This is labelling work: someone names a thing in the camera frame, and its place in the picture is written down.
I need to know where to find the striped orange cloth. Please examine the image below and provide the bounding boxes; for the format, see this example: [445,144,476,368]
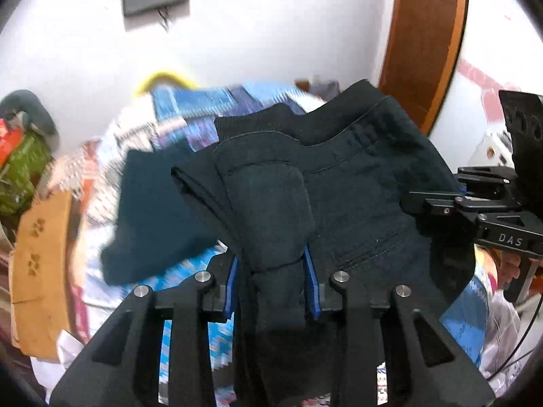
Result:
[51,140,107,221]

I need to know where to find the patchwork bed cover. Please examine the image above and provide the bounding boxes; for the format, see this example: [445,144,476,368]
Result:
[63,82,493,407]

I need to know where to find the wooden door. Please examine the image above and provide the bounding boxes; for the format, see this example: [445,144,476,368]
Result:
[377,0,461,133]

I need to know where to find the scattered papers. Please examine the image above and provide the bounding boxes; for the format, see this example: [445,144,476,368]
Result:
[28,329,87,395]

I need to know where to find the person's right hand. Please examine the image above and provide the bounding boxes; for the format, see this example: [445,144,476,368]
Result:
[499,249,523,291]

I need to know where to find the black pants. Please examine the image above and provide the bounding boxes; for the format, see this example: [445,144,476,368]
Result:
[101,78,478,407]

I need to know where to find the bamboo lap desk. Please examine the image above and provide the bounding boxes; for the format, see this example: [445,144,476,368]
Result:
[10,188,76,359]

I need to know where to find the red box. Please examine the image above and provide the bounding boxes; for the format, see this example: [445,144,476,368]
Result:
[0,118,23,167]

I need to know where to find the green patterned storage bag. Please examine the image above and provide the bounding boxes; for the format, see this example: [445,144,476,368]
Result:
[0,131,55,218]

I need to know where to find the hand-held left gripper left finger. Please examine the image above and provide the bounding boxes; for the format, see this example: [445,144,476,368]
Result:
[50,258,241,407]

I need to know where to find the grey neck pillow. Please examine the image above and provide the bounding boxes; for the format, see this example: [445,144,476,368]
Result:
[0,89,61,137]

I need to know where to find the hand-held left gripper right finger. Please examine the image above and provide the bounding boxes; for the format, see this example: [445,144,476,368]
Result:
[303,245,497,407]

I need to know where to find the grey bag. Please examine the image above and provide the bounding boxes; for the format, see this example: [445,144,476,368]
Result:
[311,75,341,99]

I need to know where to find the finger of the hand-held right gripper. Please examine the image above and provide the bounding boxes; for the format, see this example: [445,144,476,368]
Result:
[455,165,519,199]
[400,190,483,224]

